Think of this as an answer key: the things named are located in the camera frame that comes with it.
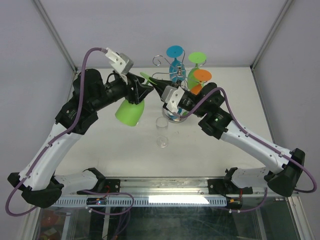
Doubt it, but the left corner frame post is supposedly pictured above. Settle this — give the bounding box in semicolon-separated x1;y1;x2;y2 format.
31;0;78;73

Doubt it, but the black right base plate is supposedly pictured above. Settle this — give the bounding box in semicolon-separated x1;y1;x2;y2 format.
207;178;253;196

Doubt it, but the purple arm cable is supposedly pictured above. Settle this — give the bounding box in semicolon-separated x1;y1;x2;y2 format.
174;87;318;214
5;46;108;217

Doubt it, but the white LED light strip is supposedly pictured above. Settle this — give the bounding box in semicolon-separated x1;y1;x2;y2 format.
148;195;210;205

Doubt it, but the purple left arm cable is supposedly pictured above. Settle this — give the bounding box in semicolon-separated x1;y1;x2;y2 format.
5;46;108;217

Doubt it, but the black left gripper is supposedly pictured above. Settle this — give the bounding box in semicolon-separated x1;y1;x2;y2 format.
91;72;154;112

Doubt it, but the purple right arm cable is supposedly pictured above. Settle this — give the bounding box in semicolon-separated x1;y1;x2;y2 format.
174;87;318;214

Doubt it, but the corner frame post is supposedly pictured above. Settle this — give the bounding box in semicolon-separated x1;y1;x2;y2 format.
250;0;295;72
31;0;78;73

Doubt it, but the right corner frame post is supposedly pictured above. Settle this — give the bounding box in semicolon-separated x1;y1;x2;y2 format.
250;0;295;72

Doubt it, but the clear flute glass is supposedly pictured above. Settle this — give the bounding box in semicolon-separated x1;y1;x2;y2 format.
155;116;169;148

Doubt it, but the chrome wine glass rack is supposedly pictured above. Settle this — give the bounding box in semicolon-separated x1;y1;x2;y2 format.
152;45;186;124

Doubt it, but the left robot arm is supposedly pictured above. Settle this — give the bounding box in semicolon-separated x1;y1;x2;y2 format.
7;68;154;209

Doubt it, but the blue plastic wine glass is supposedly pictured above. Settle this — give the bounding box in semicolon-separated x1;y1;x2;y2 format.
166;45;186;83

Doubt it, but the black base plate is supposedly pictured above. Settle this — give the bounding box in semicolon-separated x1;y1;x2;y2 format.
207;178;253;196
77;177;121;195

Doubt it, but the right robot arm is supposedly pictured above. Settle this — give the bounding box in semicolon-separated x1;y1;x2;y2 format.
148;77;305;197

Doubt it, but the green wine glass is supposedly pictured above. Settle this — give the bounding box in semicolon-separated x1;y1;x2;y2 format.
187;51;207;90
115;72;150;127

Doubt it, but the aluminium mounting rail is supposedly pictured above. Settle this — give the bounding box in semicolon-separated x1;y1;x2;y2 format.
57;175;300;201

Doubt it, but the orange plastic wine glass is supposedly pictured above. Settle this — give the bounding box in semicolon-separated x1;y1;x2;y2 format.
190;69;212;95

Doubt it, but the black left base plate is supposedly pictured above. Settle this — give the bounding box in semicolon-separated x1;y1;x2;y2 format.
77;177;121;195

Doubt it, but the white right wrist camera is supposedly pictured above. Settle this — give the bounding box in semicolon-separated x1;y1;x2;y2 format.
160;85;185;114

